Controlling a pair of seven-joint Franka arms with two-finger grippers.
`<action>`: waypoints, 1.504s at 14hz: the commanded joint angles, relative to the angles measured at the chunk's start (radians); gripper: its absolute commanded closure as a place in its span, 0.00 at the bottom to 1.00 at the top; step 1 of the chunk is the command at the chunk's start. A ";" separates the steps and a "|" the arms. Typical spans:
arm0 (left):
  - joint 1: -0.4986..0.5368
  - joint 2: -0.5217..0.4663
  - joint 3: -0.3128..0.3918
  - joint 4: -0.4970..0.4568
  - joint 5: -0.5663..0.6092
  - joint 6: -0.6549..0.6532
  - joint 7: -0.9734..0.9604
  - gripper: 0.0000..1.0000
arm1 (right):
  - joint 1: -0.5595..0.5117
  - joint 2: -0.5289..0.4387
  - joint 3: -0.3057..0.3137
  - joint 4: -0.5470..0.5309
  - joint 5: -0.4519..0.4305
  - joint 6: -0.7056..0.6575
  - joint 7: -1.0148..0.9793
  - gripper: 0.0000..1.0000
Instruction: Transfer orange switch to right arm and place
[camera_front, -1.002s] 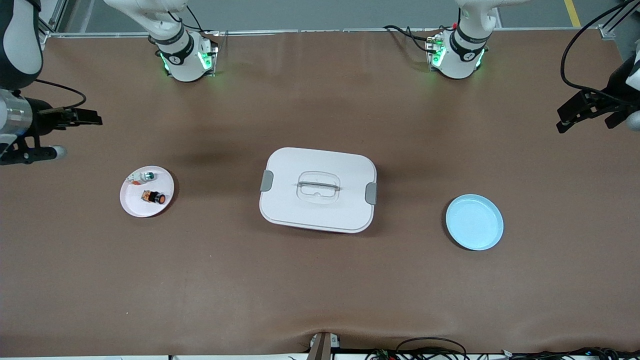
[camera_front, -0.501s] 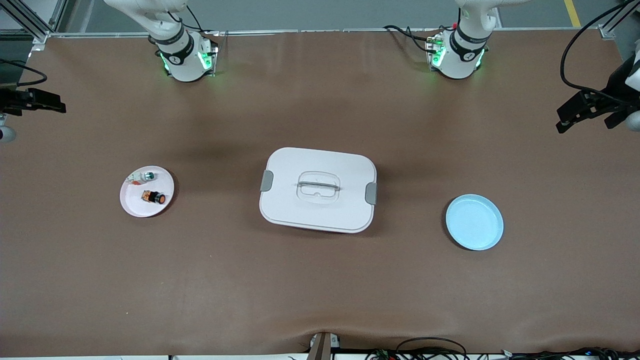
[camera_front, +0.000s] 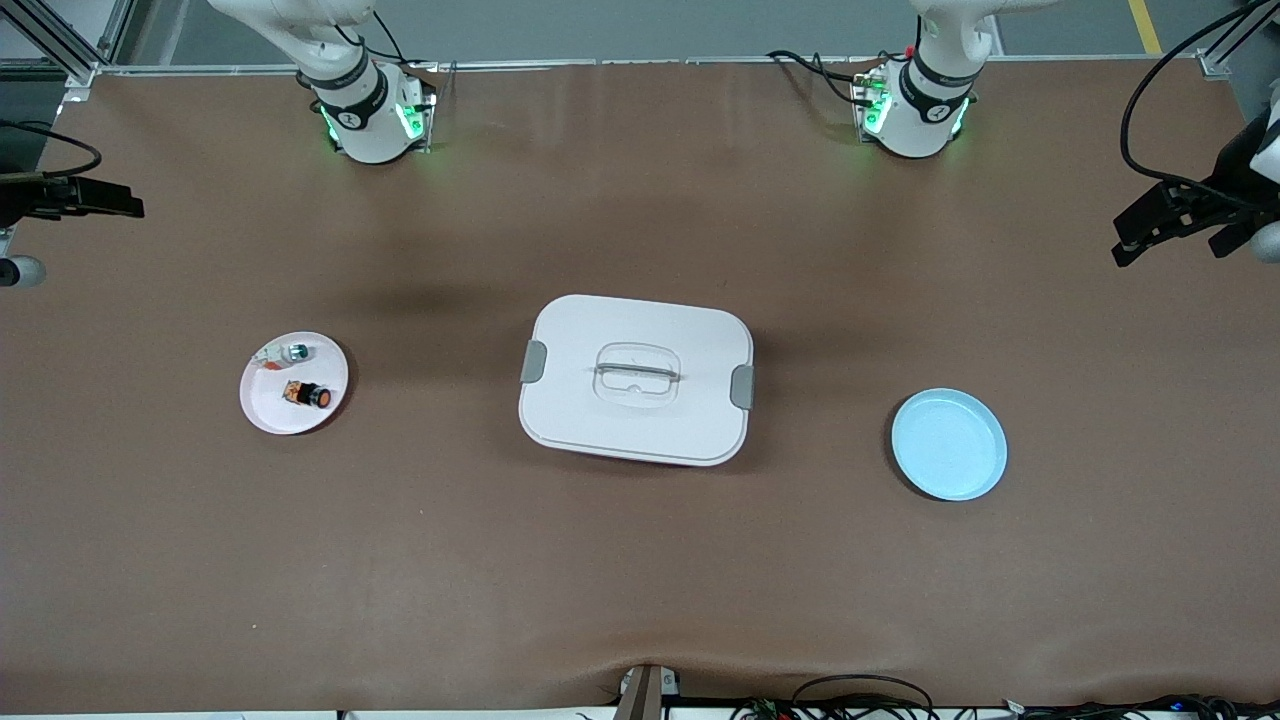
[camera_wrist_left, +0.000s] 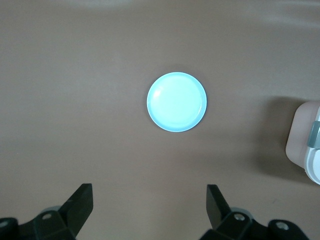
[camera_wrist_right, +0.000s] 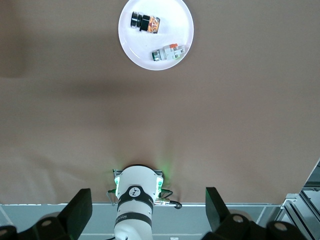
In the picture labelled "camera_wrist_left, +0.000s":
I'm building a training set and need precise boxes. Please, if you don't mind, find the light blue round plate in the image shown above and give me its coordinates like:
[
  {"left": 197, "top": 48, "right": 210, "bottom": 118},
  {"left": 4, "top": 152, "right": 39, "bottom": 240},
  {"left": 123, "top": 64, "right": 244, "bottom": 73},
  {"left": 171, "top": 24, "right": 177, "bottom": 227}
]
[{"left": 146, "top": 71, "right": 208, "bottom": 133}]

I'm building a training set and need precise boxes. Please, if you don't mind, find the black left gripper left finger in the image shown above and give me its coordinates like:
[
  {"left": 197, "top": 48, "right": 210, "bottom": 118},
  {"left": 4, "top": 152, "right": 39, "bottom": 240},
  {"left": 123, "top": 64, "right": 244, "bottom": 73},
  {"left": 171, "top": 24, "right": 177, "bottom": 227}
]
[{"left": 0, "top": 183, "right": 94, "bottom": 240}]

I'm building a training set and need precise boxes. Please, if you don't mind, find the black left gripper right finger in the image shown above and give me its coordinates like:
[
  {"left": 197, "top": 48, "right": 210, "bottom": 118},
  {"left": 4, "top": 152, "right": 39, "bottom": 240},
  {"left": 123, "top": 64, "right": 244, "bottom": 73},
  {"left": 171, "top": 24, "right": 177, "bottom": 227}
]
[{"left": 199, "top": 184, "right": 310, "bottom": 240}]

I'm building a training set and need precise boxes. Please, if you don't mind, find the white lidded storage box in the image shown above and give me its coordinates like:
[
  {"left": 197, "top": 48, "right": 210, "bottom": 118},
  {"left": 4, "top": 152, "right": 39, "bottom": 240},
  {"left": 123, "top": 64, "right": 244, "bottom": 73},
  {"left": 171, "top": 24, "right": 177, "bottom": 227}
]
[{"left": 284, "top": 99, "right": 320, "bottom": 186}]

